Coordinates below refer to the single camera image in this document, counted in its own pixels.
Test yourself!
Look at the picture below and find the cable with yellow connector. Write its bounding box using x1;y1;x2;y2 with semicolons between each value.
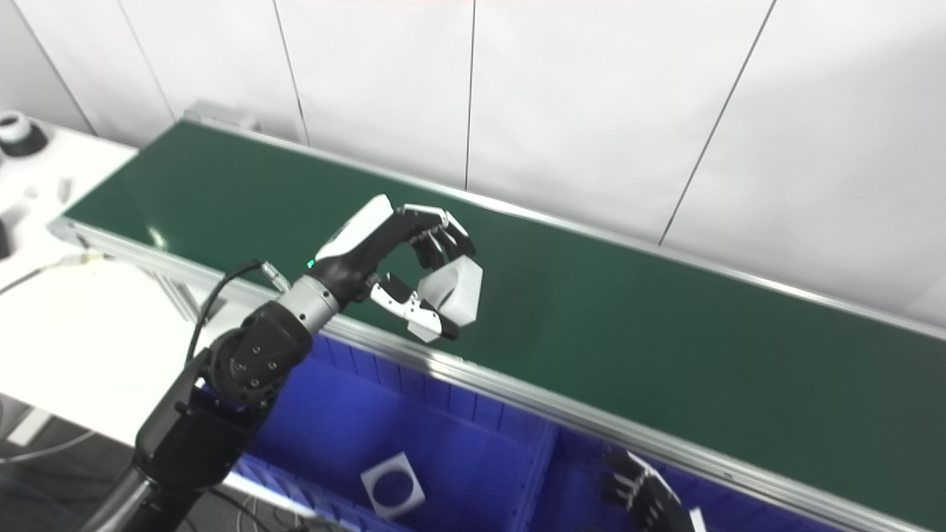
0;251;112;296

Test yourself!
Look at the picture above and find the white square part round hole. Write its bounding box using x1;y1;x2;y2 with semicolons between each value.
418;255;483;327
360;451;426;518

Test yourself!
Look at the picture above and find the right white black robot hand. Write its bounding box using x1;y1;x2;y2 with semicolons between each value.
597;447;707;532

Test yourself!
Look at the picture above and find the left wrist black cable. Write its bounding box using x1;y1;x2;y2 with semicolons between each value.
185;259;290;363

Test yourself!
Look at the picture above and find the grey floor cable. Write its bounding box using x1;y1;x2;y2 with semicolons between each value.
0;429;97;466

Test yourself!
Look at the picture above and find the black cylinder white ring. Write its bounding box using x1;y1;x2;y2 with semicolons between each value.
0;111;49;157

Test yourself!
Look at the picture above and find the aluminium conveyor leg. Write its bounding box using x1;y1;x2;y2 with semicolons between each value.
137;266;230;326

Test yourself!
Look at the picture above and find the green conveyor belt aluminium frame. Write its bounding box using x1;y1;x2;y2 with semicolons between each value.
50;118;946;532

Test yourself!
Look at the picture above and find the blue plastic bin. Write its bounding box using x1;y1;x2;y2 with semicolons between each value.
517;429;851;532
222;332;559;532

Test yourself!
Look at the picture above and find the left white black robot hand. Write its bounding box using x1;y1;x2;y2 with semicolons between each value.
309;194;478;344

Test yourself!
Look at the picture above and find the grey conveyor end housing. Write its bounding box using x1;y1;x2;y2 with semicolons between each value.
183;100;261;134

